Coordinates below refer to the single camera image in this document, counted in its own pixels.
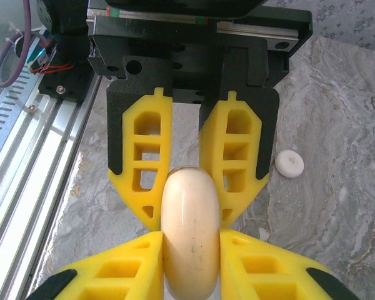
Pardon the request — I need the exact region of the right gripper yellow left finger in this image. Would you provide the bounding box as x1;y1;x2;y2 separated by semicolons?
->
26;230;164;300

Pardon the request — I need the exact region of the aluminium base mounting beam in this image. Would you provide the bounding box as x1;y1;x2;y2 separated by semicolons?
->
0;74;103;238

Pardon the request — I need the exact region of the cream earbud charging case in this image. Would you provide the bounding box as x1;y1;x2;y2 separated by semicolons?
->
160;166;222;300

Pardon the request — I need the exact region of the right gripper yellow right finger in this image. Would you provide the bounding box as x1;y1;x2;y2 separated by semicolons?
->
219;227;362;300

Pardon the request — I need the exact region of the white round disc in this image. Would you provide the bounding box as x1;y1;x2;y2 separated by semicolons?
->
274;149;306;179

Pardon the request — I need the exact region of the white slotted cable duct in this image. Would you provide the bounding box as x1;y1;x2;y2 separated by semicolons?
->
0;29;56;151

